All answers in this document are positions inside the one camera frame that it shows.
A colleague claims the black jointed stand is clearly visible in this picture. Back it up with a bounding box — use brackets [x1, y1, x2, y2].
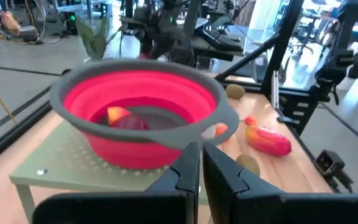
[308, 0, 358, 107]

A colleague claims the black keyboard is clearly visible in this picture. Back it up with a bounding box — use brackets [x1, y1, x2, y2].
[196, 27, 245, 53]

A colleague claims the black edge clip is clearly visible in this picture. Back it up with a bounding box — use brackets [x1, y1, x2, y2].
[314, 149, 354, 194]

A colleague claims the red collapsible colander grey rim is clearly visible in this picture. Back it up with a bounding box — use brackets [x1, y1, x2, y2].
[48, 58, 241, 170]

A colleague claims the green plant in white pot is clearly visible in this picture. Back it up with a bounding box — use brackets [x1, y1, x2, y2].
[74, 14, 127, 62]

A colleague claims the small orange tangerine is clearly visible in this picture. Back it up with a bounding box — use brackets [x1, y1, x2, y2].
[214, 123, 229, 138]

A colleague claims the red orange mango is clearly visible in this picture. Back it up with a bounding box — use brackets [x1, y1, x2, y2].
[244, 125, 293, 157]

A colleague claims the green perforated metal rack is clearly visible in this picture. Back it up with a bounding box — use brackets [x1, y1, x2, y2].
[9, 119, 211, 224]

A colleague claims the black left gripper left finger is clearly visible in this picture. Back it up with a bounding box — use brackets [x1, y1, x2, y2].
[32, 141, 201, 224]

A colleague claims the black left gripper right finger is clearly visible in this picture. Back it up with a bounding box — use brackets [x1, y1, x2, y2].
[202, 141, 358, 224]

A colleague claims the silver metal bracket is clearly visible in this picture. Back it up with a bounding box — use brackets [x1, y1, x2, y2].
[270, 70, 282, 110]

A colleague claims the brown kiwi fruit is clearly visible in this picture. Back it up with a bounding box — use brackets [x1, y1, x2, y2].
[235, 153, 262, 177]
[225, 83, 246, 100]

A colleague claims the black box green light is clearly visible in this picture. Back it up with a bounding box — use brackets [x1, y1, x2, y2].
[63, 11, 80, 35]

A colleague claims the orange bag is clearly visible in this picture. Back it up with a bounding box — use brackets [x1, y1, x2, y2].
[0, 10, 22, 35]

